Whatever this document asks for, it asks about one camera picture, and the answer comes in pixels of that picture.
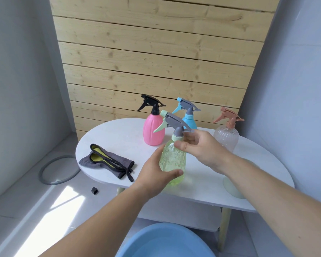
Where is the person's right hand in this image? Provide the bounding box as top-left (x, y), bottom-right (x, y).
top-left (174, 128), bottom-right (237, 175)

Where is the person's left hand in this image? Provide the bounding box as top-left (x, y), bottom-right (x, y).
top-left (132, 143), bottom-right (184, 201)

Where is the green clear spray bottle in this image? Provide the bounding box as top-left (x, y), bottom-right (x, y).
top-left (159, 139), bottom-right (187, 187)

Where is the green grey spray nozzle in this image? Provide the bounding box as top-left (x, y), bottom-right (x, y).
top-left (153, 110), bottom-right (195, 143)

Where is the orange spray head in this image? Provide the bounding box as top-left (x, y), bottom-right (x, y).
top-left (212, 106), bottom-right (245, 129)

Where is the beige cup with metal handle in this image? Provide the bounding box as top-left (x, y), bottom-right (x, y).
top-left (222, 157), bottom-right (260, 200)

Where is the pink spray bottle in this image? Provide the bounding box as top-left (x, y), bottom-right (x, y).
top-left (143, 114), bottom-right (165, 146)

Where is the blue grey spray nozzle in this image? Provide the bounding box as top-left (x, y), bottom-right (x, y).
top-left (172, 97), bottom-right (202, 117)

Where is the black spray nozzle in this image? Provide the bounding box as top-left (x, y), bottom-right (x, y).
top-left (137, 94), bottom-right (167, 116)

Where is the person's left forearm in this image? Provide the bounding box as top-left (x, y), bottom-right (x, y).
top-left (40, 183), bottom-right (150, 257)

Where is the person's right forearm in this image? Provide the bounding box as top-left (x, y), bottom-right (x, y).
top-left (222, 155), bottom-right (321, 257)

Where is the grey cloth with black trim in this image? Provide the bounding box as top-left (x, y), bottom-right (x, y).
top-left (78, 143), bottom-right (135, 183)

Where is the white oval table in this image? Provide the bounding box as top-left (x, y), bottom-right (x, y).
top-left (75, 118), bottom-right (295, 252)

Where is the blue plastic basin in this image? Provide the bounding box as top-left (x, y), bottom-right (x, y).
top-left (115, 222), bottom-right (216, 257)

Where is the grey rubber ring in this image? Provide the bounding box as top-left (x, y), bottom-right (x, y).
top-left (38, 155), bottom-right (82, 186)

